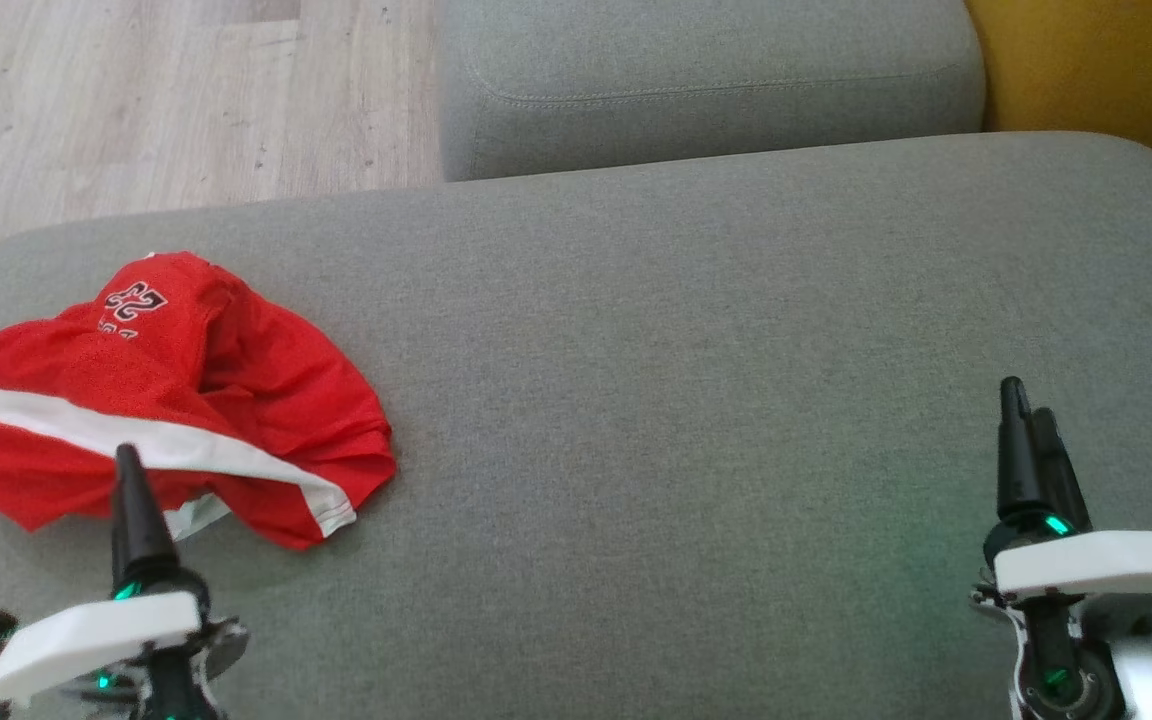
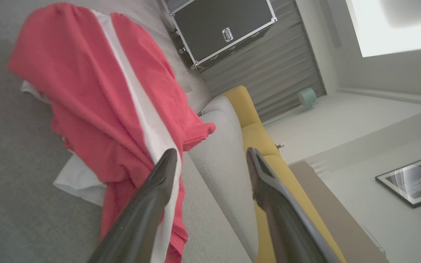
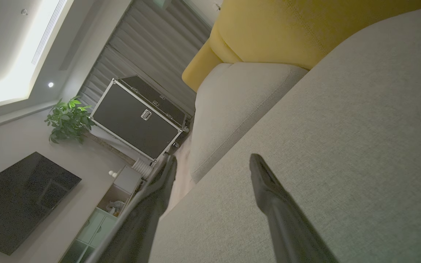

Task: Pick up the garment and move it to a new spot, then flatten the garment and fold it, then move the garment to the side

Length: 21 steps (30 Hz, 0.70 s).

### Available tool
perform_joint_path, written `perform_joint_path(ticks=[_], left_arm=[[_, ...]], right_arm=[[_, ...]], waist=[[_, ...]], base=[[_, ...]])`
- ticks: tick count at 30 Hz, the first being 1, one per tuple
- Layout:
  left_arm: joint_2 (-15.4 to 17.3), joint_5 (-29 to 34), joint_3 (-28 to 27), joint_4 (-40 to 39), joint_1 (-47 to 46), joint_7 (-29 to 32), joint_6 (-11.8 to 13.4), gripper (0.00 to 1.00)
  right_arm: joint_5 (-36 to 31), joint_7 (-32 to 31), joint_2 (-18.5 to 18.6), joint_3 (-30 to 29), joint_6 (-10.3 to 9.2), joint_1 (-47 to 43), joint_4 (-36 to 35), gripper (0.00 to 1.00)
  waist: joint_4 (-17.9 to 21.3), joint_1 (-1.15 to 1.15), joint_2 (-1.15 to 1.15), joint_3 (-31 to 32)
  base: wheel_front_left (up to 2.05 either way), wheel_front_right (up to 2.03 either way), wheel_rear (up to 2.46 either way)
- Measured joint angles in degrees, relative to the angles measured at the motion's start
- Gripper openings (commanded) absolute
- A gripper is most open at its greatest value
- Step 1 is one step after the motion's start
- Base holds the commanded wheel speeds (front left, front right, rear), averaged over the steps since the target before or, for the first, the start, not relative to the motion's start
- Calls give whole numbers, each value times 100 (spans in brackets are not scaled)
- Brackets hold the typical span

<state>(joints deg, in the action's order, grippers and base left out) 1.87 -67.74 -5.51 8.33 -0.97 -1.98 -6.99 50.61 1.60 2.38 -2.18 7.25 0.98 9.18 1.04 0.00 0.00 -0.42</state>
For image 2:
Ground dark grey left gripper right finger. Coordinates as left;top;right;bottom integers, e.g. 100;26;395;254
246;148;339;263

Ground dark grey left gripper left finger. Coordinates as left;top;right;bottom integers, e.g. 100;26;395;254
88;149;178;263

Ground red jersey with white sleeves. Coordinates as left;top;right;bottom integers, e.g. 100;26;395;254
20;80;107;207

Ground red shorts with white stripe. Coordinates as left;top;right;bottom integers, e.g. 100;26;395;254
8;3;216;263

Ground light grey sofa seat cushion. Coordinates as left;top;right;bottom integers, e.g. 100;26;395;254
188;96;259;262

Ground yellow sofa backrest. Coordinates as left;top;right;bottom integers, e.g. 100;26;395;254
219;85;347;263

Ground large grey sofa seat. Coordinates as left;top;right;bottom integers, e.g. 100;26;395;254
0;0;252;263

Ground large black framed picture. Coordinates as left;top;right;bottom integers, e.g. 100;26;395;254
375;151;421;209

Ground grey curtain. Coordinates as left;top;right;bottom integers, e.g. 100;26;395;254
200;0;327;123

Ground black flight case silver edges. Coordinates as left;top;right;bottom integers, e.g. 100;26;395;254
160;0;278;71

